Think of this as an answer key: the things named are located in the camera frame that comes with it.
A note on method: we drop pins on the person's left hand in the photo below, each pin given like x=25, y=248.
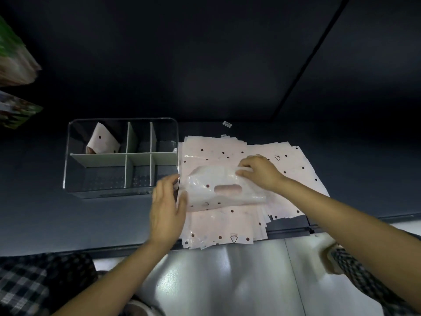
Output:
x=166, y=213

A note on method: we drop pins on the person's right hand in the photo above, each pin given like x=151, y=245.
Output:
x=263, y=174

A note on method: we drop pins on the person's right fingers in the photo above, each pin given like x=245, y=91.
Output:
x=248, y=166

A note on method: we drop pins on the person's left thumb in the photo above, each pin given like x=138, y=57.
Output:
x=183, y=202

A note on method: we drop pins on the pink dotted plastic bag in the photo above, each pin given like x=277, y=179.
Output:
x=213, y=180

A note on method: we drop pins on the person's right forearm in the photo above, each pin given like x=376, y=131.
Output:
x=345, y=227

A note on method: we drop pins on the person's left forearm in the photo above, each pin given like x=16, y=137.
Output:
x=115, y=283

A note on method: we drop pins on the pile of pink dotted bags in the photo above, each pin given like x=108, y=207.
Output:
x=227, y=223

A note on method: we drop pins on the clear organizer box white dividers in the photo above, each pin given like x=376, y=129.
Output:
x=121, y=159

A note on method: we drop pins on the folded pink dotted bag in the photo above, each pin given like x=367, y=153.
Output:
x=102, y=139

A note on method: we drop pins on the person's left shoe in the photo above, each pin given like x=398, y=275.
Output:
x=143, y=307

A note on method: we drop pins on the person's shoe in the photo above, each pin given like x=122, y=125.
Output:
x=143, y=307
x=333, y=259

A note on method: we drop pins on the person's right shoe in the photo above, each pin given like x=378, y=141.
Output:
x=333, y=259

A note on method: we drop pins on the black white checked trousers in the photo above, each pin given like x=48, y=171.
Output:
x=29, y=283

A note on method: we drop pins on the green printed packet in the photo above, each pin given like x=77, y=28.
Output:
x=16, y=110

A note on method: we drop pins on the stack of green packets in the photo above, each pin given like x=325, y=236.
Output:
x=14, y=62

